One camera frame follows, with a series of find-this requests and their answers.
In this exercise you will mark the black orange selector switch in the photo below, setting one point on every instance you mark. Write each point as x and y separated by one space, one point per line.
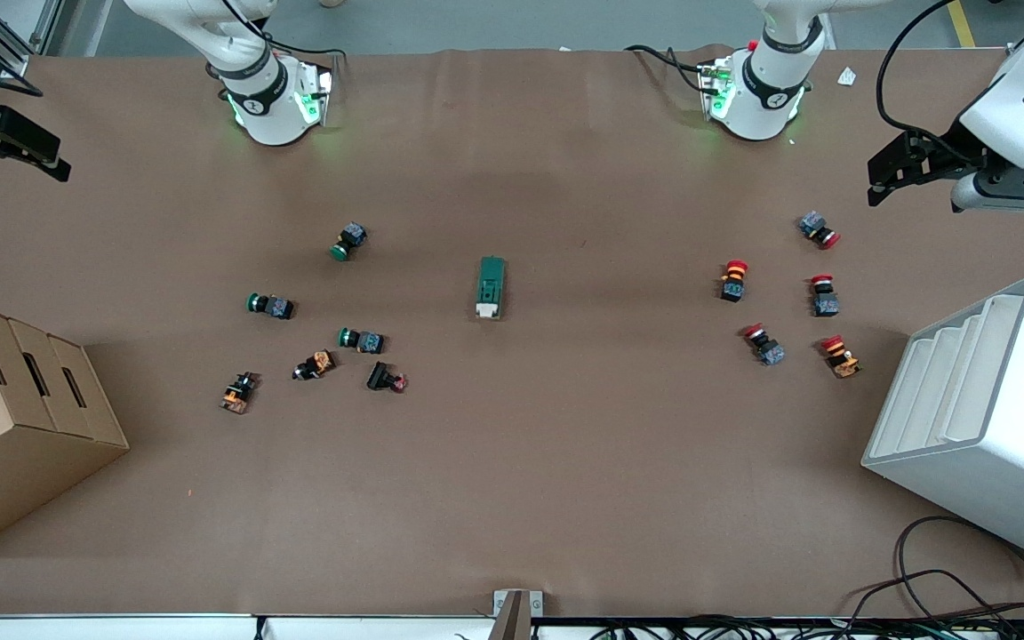
315 364
239 393

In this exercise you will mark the red emergency button grey block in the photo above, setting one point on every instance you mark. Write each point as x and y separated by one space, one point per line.
818 228
764 345
824 296

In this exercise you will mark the black square indicator switch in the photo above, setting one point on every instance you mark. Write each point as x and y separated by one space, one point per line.
385 377

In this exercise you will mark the white stepped storage bin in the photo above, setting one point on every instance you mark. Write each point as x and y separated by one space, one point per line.
1001 418

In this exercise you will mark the metal clamp bracket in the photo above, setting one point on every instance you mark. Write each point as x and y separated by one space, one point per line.
517 609

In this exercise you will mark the red emergency button orange block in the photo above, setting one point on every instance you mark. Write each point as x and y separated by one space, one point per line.
733 280
840 356

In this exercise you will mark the brown paper table cover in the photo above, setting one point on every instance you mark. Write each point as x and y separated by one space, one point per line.
512 462

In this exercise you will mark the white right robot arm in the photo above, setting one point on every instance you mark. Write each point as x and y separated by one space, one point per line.
265 100

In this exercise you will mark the green load switch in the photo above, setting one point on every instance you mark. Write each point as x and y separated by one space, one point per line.
490 286

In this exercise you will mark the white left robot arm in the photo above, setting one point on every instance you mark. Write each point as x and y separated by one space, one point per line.
768 89

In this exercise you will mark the small white paper scrap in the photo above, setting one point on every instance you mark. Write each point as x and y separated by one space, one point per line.
847 76

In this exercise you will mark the brown cardboard box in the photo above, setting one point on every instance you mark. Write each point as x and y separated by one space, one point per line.
5 400

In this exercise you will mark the green push button switch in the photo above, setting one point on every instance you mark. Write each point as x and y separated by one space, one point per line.
362 340
350 241
270 306

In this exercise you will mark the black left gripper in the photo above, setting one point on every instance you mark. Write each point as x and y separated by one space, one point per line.
952 146

